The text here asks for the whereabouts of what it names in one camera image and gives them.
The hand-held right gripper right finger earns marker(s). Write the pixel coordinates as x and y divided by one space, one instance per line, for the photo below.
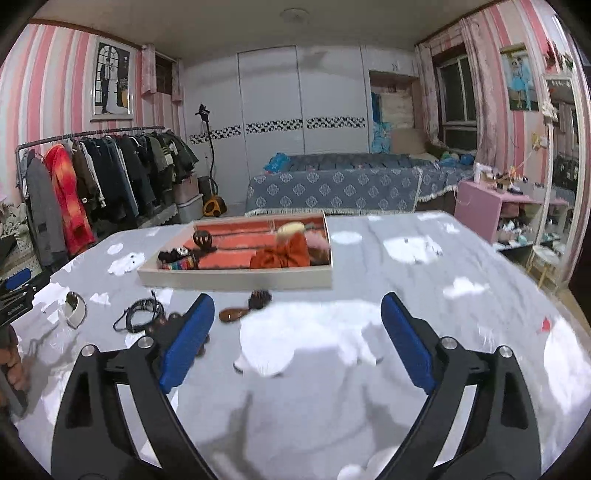
408 341

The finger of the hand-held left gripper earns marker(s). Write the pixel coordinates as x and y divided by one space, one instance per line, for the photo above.
21 278

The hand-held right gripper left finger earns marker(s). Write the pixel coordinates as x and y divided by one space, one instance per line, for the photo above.
187 344

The white tray with red lining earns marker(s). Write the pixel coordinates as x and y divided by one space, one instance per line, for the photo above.
231 278

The black claw hair clip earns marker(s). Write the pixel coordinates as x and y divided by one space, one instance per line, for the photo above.
203 240

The orange bow scrunchie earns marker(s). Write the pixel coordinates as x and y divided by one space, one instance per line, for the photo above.
281 256

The pink knitted carrot hair clip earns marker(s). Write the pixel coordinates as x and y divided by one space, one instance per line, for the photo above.
318 240

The yellow pineapple plush hair clip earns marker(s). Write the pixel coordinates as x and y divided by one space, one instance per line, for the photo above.
291 228

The person's left hand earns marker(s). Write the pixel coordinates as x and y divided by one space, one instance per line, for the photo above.
11 364

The brown and black hair clip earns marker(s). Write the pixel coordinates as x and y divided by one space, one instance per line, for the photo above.
231 315

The white storage box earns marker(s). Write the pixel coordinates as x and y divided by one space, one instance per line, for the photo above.
190 210

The row of hanging clothes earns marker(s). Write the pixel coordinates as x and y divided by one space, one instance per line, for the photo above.
115 175

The metal clothes rack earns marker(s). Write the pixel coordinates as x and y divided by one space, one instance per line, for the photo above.
46 140

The black and yellow garment steamer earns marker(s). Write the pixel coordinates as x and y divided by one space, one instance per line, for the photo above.
213 205

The pink cabinet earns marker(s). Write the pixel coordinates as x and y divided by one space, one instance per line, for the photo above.
473 207

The pink storage box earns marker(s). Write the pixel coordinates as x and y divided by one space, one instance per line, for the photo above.
186 187

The white round stool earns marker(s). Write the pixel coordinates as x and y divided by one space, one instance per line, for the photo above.
545 256

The sofa with blue patterned cover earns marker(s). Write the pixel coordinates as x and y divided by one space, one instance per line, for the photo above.
332 189

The white bottle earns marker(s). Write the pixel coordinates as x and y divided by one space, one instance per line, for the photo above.
481 171

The blue plush toy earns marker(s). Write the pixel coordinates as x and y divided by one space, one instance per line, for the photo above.
455 158

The blue plastic bag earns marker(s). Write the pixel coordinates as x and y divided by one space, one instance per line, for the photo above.
277 162

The blue hanging garment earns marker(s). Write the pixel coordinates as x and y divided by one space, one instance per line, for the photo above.
381 134

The white framed standing mirror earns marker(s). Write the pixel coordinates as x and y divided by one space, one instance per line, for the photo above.
561 184

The large window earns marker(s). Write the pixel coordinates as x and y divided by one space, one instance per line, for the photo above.
457 101

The short pink curtain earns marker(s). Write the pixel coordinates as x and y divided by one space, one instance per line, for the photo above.
177 81
148 69

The small window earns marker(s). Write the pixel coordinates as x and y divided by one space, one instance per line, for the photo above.
164 74

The pink floral curtain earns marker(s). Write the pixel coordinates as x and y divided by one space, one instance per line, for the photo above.
482 92
425 92

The white wardrobe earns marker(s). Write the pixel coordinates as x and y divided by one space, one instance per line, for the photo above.
268 83

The round ceiling lamp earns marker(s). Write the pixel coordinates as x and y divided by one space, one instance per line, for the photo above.
294 14

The framed window wall poster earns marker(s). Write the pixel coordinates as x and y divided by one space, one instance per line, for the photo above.
111 78

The couple wall poster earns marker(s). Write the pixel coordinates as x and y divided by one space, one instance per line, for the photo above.
519 78

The red flower wall decoration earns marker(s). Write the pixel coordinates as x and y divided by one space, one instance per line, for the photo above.
559 57

